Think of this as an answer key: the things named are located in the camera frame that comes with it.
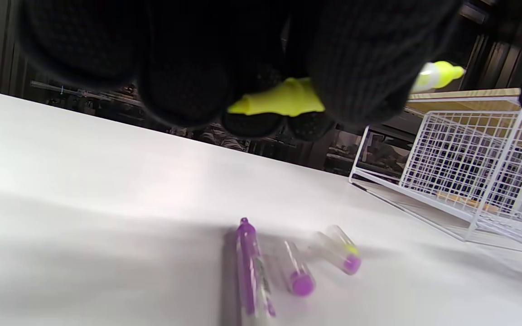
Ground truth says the person's left hand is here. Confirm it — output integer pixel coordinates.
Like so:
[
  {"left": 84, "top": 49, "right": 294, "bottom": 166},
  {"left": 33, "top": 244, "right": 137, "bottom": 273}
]
[{"left": 16, "top": 0, "right": 463, "bottom": 141}]

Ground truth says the yellow double-ended highlighter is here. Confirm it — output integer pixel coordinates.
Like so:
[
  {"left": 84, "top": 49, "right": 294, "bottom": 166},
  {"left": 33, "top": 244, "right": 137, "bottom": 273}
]
[{"left": 227, "top": 61, "right": 465, "bottom": 117}]

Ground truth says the orange double-ended highlighter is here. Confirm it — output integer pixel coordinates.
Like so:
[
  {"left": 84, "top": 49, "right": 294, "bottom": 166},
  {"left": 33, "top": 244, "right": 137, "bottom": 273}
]
[{"left": 437, "top": 192, "right": 500, "bottom": 214}]

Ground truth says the white wire drawer rack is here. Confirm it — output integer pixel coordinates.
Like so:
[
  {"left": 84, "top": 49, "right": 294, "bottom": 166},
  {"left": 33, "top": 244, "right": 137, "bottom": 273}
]
[{"left": 349, "top": 95, "right": 522, "bottom": 256}]

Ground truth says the purple double-ended highlighter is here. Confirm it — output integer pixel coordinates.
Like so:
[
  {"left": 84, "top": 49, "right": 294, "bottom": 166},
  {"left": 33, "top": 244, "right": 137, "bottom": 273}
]
[{"left": 235, "top": 217, "right": 276, "bottom": 326}]

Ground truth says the cluster of clear highlighter caps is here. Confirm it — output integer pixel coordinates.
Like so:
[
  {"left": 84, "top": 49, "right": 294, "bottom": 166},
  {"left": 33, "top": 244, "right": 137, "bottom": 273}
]
[{"left": 281, "top": 225, "right": 363, "bottom": 297}]

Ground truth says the light wooden board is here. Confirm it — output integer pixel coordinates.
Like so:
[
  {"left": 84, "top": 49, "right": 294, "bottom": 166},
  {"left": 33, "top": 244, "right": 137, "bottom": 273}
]
[{"left": 405, "top": 88, "right": 522, "bottom": 134}]

